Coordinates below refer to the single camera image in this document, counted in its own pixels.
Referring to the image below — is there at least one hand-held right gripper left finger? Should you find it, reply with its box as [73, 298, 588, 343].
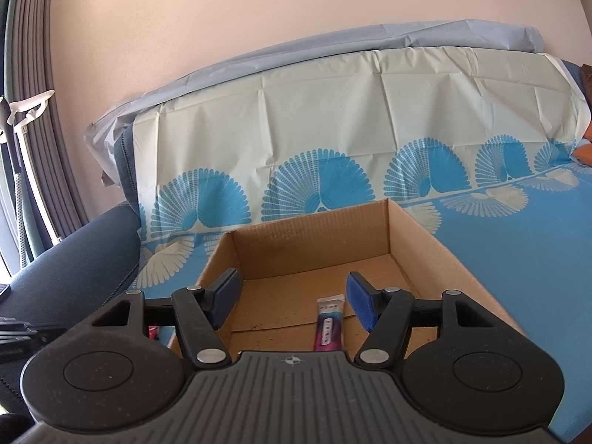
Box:
[85, 268, 242, 371]

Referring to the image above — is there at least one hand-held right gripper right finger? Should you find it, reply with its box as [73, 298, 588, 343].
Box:
[346, 271, 502, 367]

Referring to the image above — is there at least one brown cardboard box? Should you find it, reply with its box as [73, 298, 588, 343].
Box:
[169, 198, 528, 357]

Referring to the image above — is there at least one pink teal snack bar packet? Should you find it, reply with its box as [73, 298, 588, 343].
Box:
[313, 295, 347, 352]

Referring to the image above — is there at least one dark blue sofa armrest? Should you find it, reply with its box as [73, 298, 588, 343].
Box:
[0, 127, 144, 419]

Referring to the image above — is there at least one blue white fan-print cloth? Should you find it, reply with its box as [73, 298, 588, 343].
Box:
[129, 46, 592, 442]

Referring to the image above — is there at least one grey pleated curtain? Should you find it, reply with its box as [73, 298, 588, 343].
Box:
[9, 0, 91, 262]

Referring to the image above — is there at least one white clothes rack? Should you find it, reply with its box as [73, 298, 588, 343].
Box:
[0, 89, 57, 269]

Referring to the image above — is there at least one orange cushion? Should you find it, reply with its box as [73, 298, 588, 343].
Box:
[573, 120, 592, 167]

